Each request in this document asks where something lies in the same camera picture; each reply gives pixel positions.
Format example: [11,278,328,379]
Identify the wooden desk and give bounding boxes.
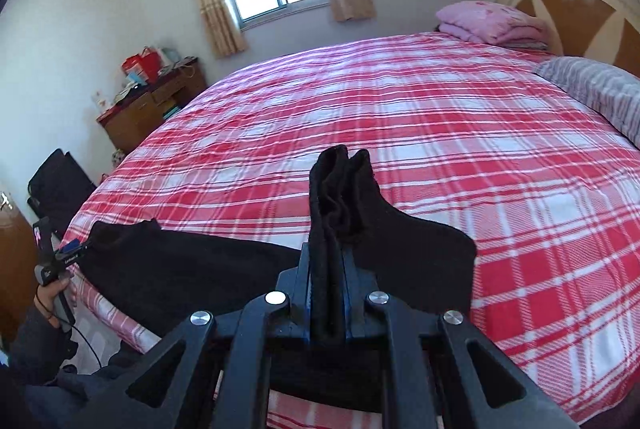
[96,59,208,155]

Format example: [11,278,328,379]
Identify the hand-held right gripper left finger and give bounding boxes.
[90,245,313,429]

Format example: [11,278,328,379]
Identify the striped pillow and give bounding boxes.
[532,56,640,137]

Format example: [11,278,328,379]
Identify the brown wooden door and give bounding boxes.
[0,192,39,345]

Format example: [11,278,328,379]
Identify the person's left forearm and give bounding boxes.
[0,304,136,429]

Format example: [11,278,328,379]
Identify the bed with red plaid sheet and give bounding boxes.
[65,32,640,429]

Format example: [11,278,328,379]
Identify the person's left hand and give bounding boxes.
[35,274,77,328]

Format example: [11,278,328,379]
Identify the black cable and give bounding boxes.
[72,326,105,367]

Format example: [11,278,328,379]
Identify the black pants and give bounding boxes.
[75,145,478,414]

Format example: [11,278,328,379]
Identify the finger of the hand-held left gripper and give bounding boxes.
[55,238,90,266]

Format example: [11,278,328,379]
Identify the folded pink blanket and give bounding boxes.
[434,0,556,50]

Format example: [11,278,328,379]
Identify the black suitcase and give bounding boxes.
[27,149,98,240]

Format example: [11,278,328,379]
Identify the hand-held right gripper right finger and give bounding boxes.
[344,249,576,429]

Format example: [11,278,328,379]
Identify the red gift bag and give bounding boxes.
[121,46,160,85]

